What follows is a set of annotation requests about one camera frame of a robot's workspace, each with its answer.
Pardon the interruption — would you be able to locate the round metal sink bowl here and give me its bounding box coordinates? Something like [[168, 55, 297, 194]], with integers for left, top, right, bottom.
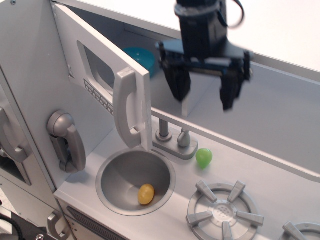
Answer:
[[95, 148, 176, 216]]

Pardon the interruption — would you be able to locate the grey toy stove burner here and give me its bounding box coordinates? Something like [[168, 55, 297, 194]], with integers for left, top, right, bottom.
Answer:
[[186, 180, 264, 240]]

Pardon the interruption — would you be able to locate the grey microwave door handle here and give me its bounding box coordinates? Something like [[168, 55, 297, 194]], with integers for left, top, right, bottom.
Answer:
[[113, 67, 145, 149]]

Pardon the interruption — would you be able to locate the yellow plastic lemon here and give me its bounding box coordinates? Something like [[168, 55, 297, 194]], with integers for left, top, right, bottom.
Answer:
[[138, 184, 155, 205]]

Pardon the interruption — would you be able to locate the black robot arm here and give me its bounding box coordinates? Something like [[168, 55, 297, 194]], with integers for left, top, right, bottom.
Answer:
[[156, 0, 254, 111]]

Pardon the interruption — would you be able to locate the grey fridge door handle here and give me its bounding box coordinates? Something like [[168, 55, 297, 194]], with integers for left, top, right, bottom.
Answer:
[[0, 107, 28, 163]]

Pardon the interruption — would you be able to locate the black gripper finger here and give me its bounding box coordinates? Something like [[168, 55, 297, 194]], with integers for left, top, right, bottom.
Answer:
[[162, 63, 191, 102], [220, 69, 244, 111]]

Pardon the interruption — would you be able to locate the green plastic pear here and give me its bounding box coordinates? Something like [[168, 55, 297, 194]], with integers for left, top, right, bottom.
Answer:
[[195, 148, 213, 170]]

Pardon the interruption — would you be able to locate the grey oven door handle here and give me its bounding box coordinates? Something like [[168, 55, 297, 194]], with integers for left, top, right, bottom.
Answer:
[[47, 213, 69, 240]]

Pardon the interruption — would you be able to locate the blue plastic bowl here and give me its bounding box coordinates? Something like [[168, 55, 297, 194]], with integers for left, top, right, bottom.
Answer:
[[122, 47, 156, 79]]

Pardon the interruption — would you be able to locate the grey toy telephone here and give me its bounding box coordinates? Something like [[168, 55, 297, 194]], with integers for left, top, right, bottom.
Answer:
[[47, 110, 86, 174]]

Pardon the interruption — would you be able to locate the grey toy faucet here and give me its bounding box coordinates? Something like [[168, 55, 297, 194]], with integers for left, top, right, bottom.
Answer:
[[152, 119, 199, 160]]

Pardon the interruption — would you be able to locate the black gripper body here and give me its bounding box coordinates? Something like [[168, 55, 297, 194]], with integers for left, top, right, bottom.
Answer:
[[157, 8, 253, 80]]

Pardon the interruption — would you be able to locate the white toy kitchen cabinet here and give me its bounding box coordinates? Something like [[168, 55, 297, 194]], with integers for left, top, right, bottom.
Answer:
[[0, 0, 320, 240]]

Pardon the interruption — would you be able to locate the white toy microwave door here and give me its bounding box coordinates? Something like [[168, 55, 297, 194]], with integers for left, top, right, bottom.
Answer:
[[52, 2, 153, 151]]

